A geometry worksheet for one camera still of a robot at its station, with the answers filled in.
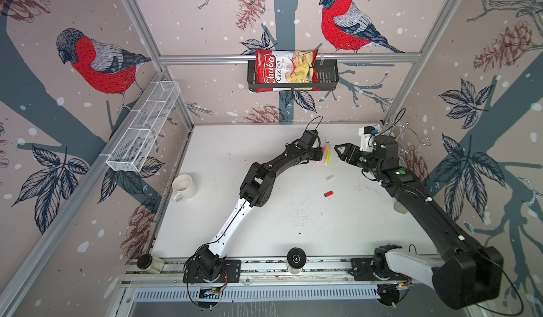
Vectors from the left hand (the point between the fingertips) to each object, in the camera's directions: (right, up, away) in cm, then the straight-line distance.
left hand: (327, 151), depth 103 cm
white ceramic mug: (-64, -14, -18) cm, 67 cm away
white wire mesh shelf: (-76, +7, -27) cm, 81 cm away
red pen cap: (-2, -19, -11) cm, 22 cm away
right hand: (-1, +3, -24) cm, 24 cm away
